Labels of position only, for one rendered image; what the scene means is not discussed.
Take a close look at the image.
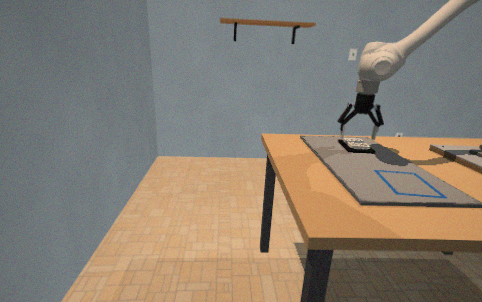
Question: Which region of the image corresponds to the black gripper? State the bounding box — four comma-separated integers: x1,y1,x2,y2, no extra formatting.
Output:
338,94,384,140

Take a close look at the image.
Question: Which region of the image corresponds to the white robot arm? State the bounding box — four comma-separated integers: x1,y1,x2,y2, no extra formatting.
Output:
356,0,480,95

